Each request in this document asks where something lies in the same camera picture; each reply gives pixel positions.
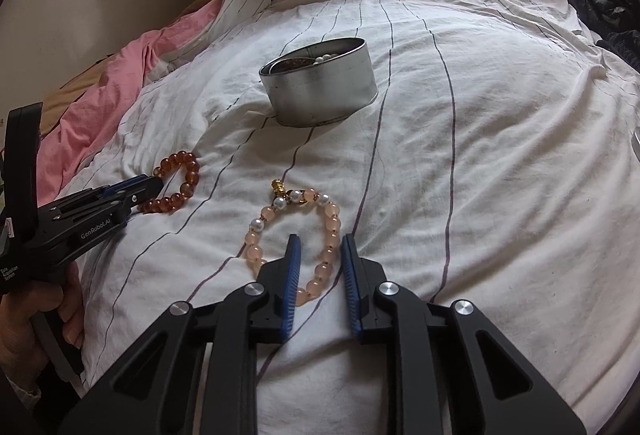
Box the black jacket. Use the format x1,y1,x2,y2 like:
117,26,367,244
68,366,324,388
566,0,640,61

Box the pink bead bracelet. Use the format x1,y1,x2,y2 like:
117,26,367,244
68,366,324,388
242,180,343,305

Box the person's left hand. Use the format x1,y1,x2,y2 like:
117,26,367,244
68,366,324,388
0,260,87,396

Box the brown bead bracelet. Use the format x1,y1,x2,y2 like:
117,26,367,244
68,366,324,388
137,151,201,216

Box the person's left forearm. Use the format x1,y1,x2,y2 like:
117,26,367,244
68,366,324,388
0,362,45,416

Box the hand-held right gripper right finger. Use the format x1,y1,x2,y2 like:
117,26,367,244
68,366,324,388
340,234,586,435

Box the round metal tin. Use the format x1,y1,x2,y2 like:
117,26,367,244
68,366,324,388
259,36,379,128

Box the red cord bracelets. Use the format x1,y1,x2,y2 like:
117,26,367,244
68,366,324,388
272,55,315,68

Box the white striped bedsheet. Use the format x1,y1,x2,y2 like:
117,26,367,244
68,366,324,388
55,0,640,435

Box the pink quilt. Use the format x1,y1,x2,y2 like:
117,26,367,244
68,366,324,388
37,0,236,206

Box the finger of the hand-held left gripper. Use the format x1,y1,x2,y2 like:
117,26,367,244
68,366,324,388
54,176,149,207
49,176,166,222

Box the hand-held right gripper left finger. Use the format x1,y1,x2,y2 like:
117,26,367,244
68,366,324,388
59,234,303,435

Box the tan cloth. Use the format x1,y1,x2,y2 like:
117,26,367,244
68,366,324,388
40,68,118,138

